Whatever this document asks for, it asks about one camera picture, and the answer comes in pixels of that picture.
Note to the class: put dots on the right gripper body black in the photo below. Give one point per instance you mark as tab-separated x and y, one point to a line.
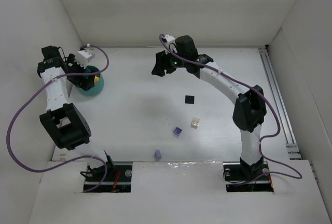
166	63

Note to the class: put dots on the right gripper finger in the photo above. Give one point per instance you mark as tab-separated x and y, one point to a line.
171	67
158	69

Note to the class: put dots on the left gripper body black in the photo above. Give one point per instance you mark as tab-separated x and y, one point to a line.
81	78

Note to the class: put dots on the yellow long lego brick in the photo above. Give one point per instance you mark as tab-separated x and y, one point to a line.
96	79

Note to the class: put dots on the purple square lego brick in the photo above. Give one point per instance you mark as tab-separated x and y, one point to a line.
177	131

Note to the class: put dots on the small lavender lego piece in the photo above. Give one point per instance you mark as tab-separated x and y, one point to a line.
157	154

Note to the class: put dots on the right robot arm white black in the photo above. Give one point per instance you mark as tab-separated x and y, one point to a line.
249	107

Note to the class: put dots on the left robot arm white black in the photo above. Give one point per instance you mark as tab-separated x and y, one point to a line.
62	120

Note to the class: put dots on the teal round divided container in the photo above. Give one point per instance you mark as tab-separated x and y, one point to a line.
98	87

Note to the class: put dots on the black square marker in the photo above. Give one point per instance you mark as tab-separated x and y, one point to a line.
189	99

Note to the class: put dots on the cream lego brick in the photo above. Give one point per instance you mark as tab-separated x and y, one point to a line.
195	123

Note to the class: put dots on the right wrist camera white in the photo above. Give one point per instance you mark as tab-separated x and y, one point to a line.
169	40

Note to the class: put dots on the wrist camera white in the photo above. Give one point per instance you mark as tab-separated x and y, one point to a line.
83	57
169	40

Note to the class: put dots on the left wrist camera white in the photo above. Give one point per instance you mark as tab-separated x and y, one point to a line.
83	57

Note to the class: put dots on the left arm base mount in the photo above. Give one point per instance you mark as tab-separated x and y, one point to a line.
114	182

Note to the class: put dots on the aluminium rail right side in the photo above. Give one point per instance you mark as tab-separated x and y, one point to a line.
286	128

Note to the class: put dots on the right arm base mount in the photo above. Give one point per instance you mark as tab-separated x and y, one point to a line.
237	181

